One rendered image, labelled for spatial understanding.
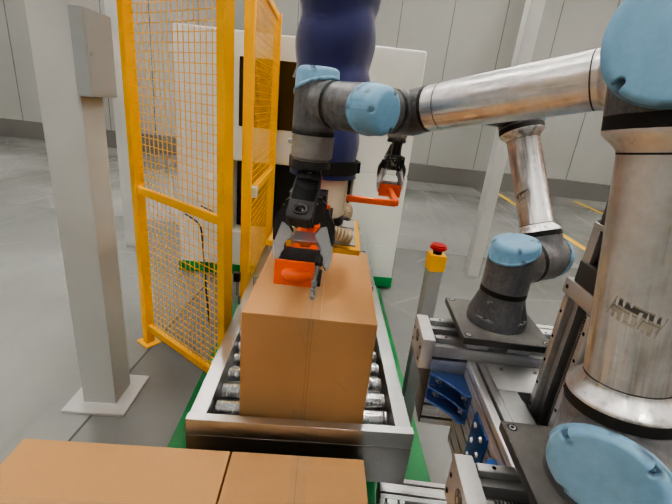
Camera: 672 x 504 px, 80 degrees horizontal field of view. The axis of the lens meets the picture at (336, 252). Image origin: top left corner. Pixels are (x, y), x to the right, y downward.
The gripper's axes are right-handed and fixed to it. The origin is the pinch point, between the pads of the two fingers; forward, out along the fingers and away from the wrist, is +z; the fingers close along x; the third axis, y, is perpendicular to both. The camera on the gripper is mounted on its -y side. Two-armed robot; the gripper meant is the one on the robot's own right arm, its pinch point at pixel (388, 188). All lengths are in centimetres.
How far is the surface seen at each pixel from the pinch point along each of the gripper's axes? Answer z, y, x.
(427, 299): 43.7, 8.9, 21.9
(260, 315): 29, 60, -40
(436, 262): 26.4, 9.3, 22.5
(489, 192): 35, -221, 126
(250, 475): 69, 79, -37
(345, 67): -40, 40, -22
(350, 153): -16.5, 36.6, -18.1
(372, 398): 69, 43, -1
